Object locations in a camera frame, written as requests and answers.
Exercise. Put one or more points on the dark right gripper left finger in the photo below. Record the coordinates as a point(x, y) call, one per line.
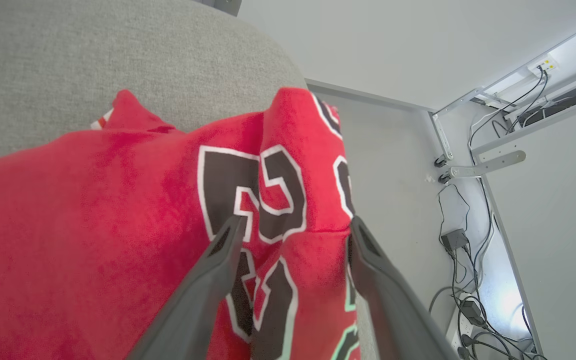
point(193, 310)

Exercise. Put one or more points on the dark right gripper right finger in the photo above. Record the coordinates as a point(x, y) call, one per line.
point(393, 310)

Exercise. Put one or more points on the red and white basketball jersey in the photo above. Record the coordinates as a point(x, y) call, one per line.
point(93, 225)

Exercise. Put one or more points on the white power strip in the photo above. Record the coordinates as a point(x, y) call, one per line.
point(460, 340)

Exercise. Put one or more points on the black power adapter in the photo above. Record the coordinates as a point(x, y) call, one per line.
point(454, 240)
point(473, 312)

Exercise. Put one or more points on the grey skirting board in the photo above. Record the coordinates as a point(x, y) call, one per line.
point(368, 95)

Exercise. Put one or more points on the grey fabric sofa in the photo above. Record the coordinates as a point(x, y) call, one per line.
point(118, 50)

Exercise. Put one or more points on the grey metal bracket plate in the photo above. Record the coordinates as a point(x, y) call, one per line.
point(493, 164)

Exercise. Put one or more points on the white wall socket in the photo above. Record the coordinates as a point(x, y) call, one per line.
point(543, 64)

